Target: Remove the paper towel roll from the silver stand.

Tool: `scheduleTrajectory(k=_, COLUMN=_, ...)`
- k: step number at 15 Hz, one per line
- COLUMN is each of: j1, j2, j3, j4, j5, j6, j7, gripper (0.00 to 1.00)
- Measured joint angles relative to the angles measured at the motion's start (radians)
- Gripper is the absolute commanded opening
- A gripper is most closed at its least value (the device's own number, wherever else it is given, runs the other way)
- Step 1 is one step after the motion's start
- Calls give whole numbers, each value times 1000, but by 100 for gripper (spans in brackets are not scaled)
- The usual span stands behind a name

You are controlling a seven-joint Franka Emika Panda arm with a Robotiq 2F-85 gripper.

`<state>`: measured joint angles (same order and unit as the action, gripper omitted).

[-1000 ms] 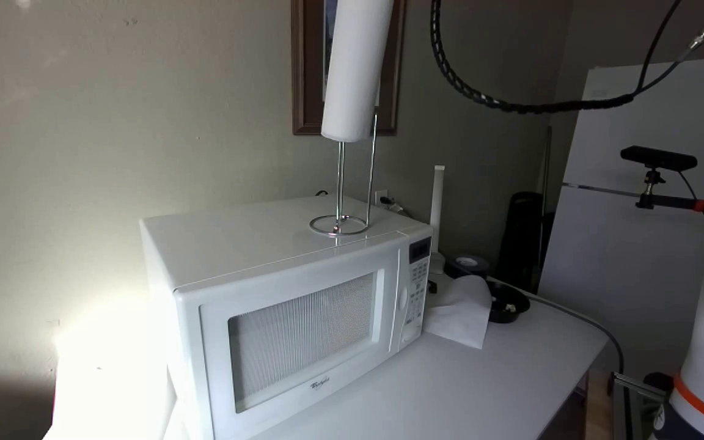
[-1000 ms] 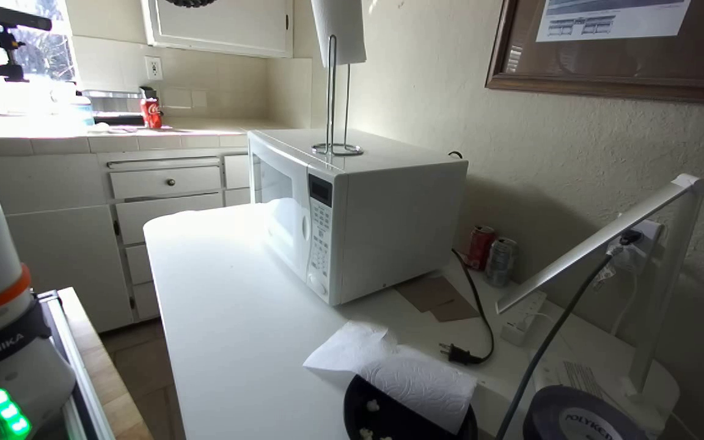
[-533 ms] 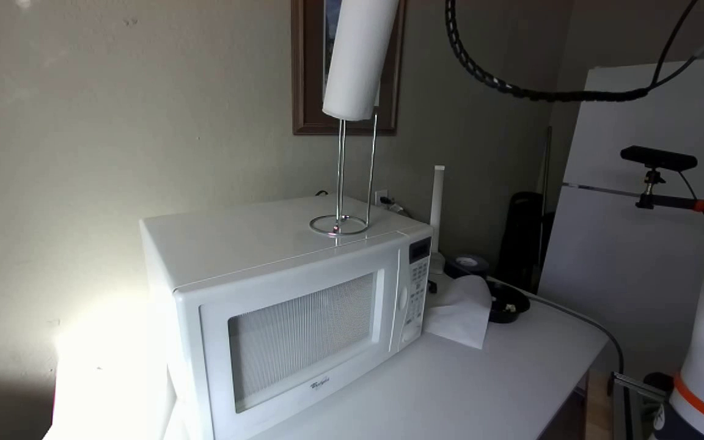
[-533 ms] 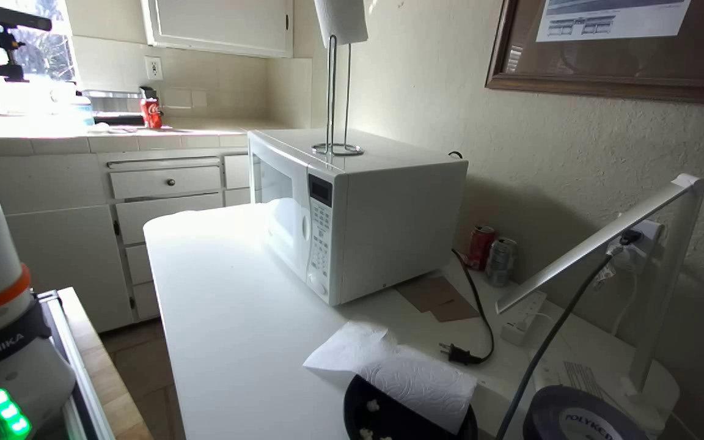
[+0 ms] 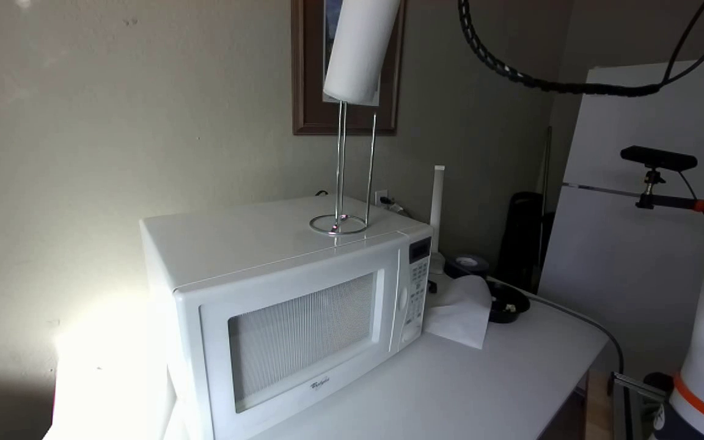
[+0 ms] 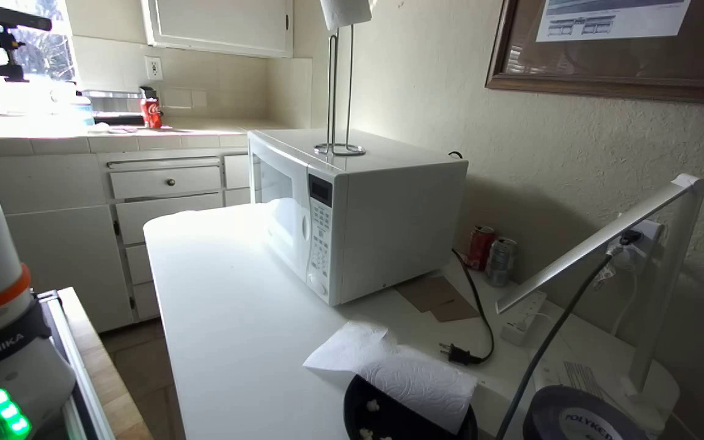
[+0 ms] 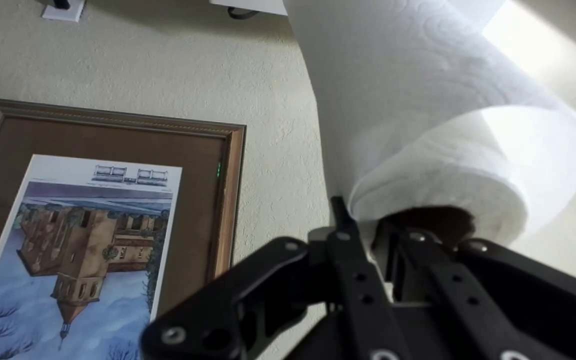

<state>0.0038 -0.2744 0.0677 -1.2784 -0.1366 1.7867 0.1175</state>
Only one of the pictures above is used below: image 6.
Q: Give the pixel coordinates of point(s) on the loose white paper towel sheet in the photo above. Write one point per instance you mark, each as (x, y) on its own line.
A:
(401, 375)

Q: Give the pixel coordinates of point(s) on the grey tape roll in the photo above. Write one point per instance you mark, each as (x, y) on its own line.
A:
(581, 416)

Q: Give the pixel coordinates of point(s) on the red bottle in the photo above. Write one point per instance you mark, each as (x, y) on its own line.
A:
(152, 114)

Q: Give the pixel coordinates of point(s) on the red can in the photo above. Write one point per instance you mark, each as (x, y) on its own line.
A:
(479, 248)

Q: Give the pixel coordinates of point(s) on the silver can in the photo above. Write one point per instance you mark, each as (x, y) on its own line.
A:
(505, 259)

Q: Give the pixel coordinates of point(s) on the brown cardboard piece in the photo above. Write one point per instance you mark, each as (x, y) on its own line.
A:
(438, 294)

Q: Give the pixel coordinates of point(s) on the silver countertop appliance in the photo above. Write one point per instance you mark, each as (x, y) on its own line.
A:
(115, 103)

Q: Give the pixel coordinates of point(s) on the black camera on stand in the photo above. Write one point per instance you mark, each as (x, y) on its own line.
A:
(6, 39)

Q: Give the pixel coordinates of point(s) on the bright window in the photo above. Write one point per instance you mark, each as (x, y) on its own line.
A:
(43, 49)

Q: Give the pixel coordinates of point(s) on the brown framed picture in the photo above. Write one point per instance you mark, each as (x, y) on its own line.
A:
(611, 49)

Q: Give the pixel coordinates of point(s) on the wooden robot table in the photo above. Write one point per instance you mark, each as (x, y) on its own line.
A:
(104, 367)

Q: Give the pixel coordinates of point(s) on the white kitchen cabinet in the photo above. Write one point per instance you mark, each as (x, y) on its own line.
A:
(60, 229)
(222, 25)

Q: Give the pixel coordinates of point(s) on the white backsplash outlet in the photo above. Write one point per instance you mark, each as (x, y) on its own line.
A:
(152, 69)

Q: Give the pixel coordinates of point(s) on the white microwave oven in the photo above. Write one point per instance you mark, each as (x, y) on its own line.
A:
(384, 220)

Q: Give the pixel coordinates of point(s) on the white upper kitchen cabinet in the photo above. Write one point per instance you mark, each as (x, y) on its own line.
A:
(222, 25)

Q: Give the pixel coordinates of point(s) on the white lower kitchen cabinet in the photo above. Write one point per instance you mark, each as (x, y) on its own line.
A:
(60, 229)

